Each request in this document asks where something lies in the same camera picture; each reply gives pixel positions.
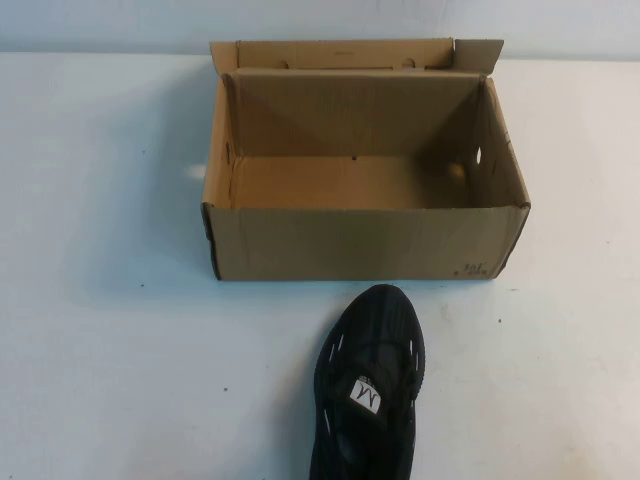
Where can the black mesh sneaker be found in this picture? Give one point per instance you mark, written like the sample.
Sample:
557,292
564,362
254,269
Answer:
370,320

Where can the brown cardboard shoe box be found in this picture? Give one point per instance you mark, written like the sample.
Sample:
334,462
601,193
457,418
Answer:
350,240

